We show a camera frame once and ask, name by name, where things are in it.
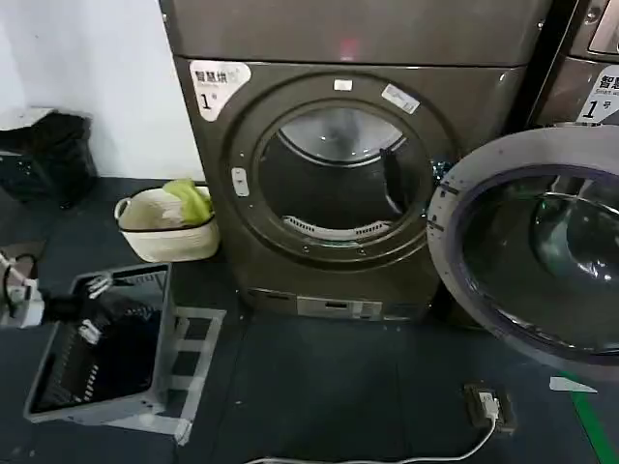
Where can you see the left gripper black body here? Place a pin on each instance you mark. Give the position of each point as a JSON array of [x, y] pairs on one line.
[[63, 308]]

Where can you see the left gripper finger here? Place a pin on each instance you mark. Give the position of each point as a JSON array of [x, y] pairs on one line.
[[98, 284], [90, 331]]

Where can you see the dark garment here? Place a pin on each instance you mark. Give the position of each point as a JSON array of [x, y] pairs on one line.
[[130, 348]]

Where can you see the round glass dryer door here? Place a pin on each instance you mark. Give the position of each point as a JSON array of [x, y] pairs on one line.
[[483, 162]]

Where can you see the grey plastic laundry crate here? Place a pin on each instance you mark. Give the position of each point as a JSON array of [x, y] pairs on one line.
[[164, 338]]

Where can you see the white woven laundry basket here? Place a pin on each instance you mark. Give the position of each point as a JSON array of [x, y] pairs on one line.
[[169, 241]]

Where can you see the green cloth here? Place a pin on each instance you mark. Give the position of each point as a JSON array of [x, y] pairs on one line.
[[191, 200]]

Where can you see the black bin with bag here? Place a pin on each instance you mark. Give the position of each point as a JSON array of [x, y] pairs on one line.
[[48, 159]]

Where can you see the grey front-loading dryer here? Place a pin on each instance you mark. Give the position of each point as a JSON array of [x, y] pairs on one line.
[[242, 96]]

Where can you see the black floor socket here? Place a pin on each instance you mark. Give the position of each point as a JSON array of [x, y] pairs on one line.
[[505, 411]]

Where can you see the white floor tape piece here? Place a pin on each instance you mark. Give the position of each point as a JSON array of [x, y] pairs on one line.
[[570, 384]]

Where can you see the grey neighbouring dryer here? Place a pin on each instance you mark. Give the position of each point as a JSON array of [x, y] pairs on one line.
[[556, 87]]

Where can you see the green floor tape strip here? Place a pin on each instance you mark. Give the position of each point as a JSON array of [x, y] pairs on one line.
[[597, 430]]

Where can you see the white floor tape frame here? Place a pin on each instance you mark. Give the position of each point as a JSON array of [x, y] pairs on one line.
[[213, 348]]

